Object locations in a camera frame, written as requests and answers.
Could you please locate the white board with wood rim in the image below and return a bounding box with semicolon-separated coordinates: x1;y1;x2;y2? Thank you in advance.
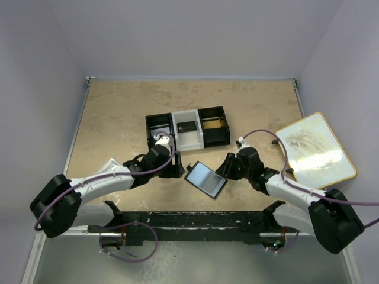
276;112;356;189

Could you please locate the black credit card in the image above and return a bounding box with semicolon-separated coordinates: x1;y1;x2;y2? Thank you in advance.
176;121;197;133

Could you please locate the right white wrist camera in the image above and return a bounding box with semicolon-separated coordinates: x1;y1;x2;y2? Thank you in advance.
236;137;250;151

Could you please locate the silver credit card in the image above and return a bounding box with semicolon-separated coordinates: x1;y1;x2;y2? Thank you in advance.
150;125;171;136

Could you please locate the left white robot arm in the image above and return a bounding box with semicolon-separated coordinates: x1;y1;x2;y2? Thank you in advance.
30;145;184;238

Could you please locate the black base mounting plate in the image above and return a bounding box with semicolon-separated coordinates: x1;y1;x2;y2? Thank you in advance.
88;210;285;246

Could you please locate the gold credit card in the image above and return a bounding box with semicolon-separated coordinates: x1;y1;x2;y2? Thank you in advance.
203;118;223;129

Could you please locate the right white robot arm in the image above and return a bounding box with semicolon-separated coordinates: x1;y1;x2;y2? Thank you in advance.
216;147;365;254

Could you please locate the clear plastic card sleeve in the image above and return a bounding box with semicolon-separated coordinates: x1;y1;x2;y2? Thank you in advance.
96;158;120;174

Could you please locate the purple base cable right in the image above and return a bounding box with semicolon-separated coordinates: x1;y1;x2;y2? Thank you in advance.
265;230;300;254

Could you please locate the black and white organizer tray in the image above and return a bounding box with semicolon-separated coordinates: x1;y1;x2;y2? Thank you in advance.
145;106;230;151

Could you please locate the black leather card holder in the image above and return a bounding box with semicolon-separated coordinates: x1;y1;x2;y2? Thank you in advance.
184;161;227;199

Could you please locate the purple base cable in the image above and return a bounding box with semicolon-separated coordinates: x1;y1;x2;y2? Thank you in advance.
265;230;300;254
99;221;158;263

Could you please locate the aluminium frame rail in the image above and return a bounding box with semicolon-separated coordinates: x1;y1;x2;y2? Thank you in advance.
22;206;362;284

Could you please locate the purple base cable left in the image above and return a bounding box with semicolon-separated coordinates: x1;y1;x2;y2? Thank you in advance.
99;221;158;263

